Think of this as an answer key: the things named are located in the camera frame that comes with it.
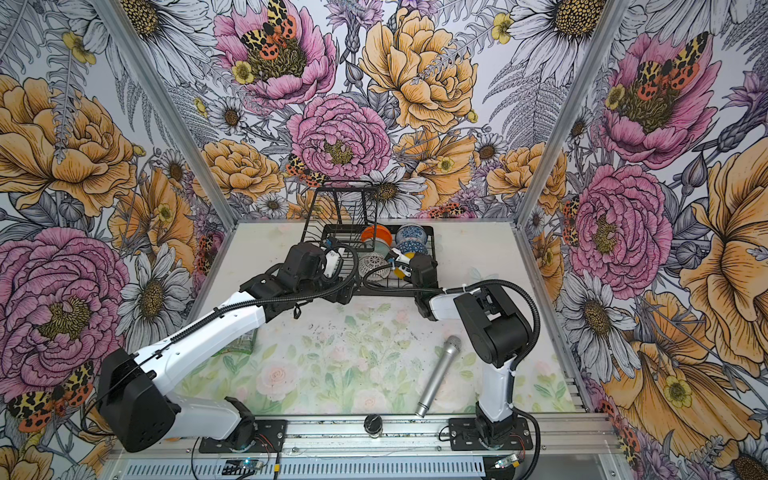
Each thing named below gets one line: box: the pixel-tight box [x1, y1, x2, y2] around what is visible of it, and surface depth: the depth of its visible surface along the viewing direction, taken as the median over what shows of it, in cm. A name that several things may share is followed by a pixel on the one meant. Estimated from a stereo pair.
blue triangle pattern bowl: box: [396, 240, 429, 255], surface depth 110 cm
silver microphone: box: [415, 335, 462, 418], surface depth 83 cm
